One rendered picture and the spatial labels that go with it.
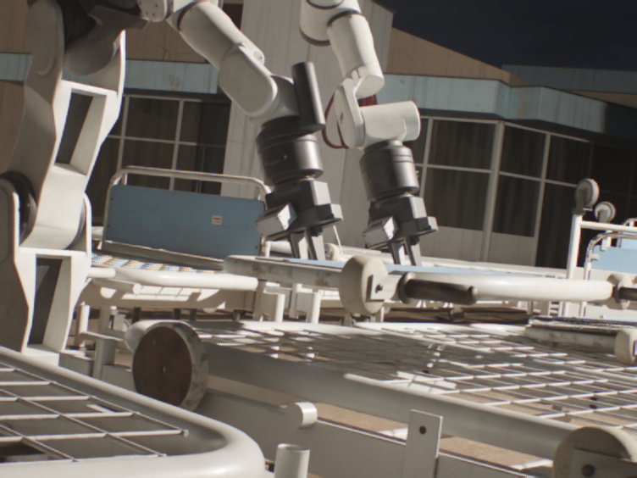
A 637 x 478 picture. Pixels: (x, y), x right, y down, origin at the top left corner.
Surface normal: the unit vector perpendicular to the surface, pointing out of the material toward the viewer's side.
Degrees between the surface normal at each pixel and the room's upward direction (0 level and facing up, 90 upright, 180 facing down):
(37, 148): 90
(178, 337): 90
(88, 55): 134
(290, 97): 69
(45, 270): 100
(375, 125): 75
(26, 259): 80
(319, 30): 151
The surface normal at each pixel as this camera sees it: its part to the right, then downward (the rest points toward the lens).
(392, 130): 0.21, -0.22
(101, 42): 0.48, 0.76
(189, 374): -0.63, -0.07
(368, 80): 0.24, 0.87
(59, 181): 0.69, 0.42
